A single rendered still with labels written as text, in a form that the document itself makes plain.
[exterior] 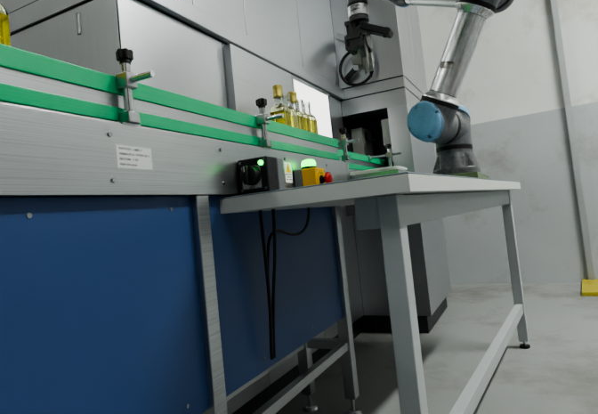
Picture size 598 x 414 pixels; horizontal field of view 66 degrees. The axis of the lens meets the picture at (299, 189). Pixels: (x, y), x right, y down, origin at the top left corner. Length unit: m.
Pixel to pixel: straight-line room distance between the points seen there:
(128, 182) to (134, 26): 0.67
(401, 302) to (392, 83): 1.88
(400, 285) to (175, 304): 0.42
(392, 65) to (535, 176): 1.75
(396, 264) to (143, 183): 0.48
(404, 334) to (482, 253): 3.19
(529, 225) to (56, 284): 3.60
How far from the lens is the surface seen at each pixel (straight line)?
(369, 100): 2.65
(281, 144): 1.32
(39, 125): 0.74
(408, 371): 0.92
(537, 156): 3.98
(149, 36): 1.42
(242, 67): 1.73
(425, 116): 1.44
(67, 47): 1.49
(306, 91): 2.21
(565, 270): 4.01
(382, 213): 0.87
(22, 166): 0.71
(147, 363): 0.88
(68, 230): 0.76
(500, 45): 4.17
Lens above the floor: 0.69
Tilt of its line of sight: 3 degrees up
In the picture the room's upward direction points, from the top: 6 degrees counter-clockwise
